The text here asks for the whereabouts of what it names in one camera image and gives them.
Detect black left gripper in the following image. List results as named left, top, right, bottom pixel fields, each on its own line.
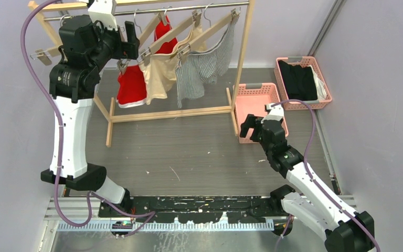
left=90, top=17, right=139, bottom=72

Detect beige underwear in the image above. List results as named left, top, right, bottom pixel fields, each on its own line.
left=139, top=23, right=203, bottom=105

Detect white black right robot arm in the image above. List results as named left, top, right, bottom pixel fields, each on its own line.
left=240, top=114, right=377, bottom=251

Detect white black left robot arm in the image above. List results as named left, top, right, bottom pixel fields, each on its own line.
left=40, top=15, right=140, bottom=217

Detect grey striped underwear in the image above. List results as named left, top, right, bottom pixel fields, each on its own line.
left=176, top=17, right=239, bottom=109

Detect empty wooden clip hanger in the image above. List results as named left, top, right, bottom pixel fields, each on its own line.
left=30, top=14, right=62, bottom=66

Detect wooden clothes rack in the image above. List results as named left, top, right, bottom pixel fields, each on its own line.
left=36, top=1, right=255, bottom=147

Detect pink basket near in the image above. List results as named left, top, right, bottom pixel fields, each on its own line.
left=235, top=82, right=280, bottom=133

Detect pink basket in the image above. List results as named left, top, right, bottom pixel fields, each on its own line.
left=235, top=82, right=280, bottom=133
left=274, top=56, right=332, bottom=110

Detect black clothes in basket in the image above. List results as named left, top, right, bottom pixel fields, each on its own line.
left=278, top=61, right=317, bottom=101

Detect pink basket far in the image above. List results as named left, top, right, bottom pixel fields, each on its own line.
left=274, top=56, right=332, bottom=110

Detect white cloth in basket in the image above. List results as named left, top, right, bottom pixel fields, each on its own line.
left=309, top=65, right=327, bottom=101

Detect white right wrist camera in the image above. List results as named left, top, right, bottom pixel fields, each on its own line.
left=262, top=103, right=284, bottom=123

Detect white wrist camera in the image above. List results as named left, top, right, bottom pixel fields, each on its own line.
left=262, top=103, right=284, bottom=123
left=88, top=0, right=119, bottom=31

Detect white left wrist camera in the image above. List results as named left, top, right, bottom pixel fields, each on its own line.
left=88, top=0, right=119, bottom=31

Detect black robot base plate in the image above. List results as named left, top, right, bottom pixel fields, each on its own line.
left=98, top=195, right=305, bottom=224

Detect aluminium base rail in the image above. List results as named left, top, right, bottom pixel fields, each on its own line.
left=44, top=195, right=357, bottom=233

